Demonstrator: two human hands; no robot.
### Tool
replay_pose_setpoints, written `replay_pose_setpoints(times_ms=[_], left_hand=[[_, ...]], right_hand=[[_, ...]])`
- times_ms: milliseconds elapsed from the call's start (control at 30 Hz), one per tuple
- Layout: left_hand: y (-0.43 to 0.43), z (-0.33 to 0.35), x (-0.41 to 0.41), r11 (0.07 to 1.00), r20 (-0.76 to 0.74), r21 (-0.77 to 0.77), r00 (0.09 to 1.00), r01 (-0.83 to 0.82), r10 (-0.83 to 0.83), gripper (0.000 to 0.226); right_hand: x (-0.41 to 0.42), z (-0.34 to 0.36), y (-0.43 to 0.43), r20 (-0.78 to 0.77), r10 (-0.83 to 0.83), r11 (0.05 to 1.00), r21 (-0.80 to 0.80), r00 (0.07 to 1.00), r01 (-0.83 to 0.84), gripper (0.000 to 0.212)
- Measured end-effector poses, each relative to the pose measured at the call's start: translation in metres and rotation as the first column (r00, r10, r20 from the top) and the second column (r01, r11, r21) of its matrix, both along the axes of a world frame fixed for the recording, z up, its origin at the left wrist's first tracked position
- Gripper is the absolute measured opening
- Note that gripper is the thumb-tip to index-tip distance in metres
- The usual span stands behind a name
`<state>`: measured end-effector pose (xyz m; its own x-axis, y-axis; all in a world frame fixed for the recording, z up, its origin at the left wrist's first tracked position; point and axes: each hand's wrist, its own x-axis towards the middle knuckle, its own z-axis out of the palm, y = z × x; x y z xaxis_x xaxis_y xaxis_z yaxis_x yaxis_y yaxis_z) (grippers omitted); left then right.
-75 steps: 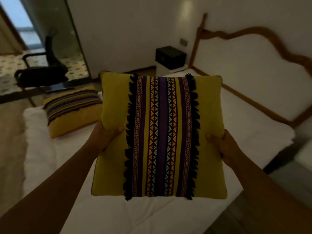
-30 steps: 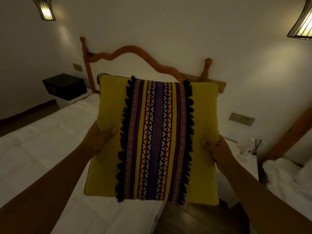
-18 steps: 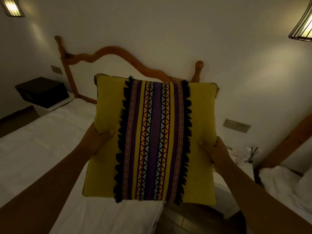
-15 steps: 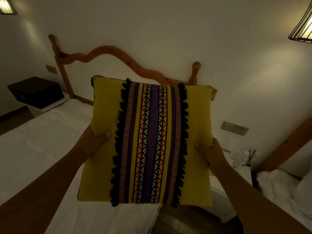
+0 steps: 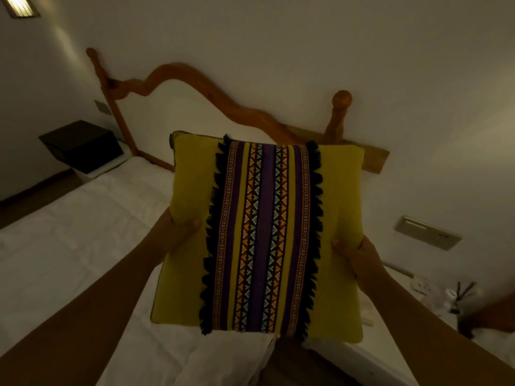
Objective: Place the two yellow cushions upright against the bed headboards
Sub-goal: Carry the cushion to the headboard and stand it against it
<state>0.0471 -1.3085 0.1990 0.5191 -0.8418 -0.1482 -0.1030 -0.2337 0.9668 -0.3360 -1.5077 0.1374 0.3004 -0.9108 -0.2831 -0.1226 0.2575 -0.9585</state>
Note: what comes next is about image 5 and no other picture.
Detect person's left forearm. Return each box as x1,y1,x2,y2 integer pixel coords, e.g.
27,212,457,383
0,236,174,386

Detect ceiling light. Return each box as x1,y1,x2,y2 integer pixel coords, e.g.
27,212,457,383
0,0,41,19

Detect person's right hand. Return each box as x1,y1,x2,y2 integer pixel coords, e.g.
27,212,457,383
331,235,389,294

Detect person's left hand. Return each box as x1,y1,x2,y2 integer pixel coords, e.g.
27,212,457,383
154,206,202,258

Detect person's light trousers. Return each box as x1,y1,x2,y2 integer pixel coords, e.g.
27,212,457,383
257,337,363,386

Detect black cube nightstand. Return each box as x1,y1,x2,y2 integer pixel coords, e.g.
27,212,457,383
39,119,124,175

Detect white quilted bed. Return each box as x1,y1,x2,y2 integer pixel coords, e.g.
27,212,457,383
0,156,419,386

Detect wooden curved headboard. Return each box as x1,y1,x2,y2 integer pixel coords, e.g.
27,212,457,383
85,47,390,175

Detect black reed diffuser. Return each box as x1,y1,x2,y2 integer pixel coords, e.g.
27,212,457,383
450,281,479,317

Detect person's right forearm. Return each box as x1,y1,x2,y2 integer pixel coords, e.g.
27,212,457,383
358,273,515,386

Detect yellow embroidered cushion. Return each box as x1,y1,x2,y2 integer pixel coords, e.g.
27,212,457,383
150,130,366,344

